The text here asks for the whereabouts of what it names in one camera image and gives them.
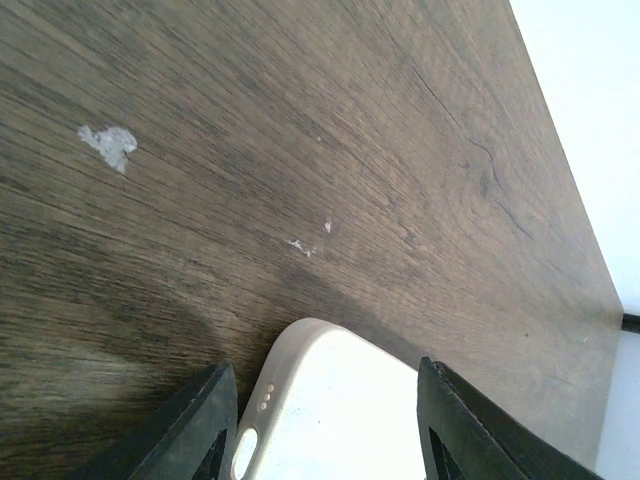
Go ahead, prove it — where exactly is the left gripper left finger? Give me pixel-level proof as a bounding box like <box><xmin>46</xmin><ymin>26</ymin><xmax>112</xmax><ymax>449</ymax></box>
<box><xmin>67</xmin><ymin>362</ymin><xmax>238</xmax><ymax>479</ymax></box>

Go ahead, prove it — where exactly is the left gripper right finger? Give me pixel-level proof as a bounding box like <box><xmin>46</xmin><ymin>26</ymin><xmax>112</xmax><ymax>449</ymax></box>
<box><xmin>417</xmin><ymin>357</ymin><xmax>599</xmax><ymax>479</ymax></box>

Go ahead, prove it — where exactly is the beige phone case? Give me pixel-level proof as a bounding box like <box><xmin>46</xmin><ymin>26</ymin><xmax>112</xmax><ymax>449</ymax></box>
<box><xmin>230</xmin><ymin>318</ymin><xmax>427</xmax><ymax>479</ymax></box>

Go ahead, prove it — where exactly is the black aluminium frame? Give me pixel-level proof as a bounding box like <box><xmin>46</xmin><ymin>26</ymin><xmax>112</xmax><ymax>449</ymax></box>
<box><xmin>621</xmin><ymin>313</ymin><xmax>640</xmax><ymax>334</ymax></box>

